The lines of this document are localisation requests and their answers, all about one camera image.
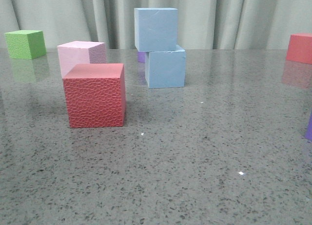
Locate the red foam cube at right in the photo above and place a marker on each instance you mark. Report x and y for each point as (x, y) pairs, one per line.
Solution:
(300, 48)

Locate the purple foam cube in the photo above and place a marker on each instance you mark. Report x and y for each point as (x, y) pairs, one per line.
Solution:
(141, 57)

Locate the purple cube at right edge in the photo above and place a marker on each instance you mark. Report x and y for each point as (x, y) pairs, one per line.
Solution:
(308, 133)

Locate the grey-green curtain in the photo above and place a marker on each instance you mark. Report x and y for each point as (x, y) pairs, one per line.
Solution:
(202, 24)

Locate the large red textured cube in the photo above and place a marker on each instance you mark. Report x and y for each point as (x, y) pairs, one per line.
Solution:
(95, 95)

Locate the pink foam cube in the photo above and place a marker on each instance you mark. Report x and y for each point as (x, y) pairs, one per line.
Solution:
(80, 52)

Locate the green foam cube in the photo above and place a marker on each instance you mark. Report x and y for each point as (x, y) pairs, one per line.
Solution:
(25, 44)

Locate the light blue foam cube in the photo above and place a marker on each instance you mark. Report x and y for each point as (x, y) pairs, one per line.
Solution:
(155, 29)

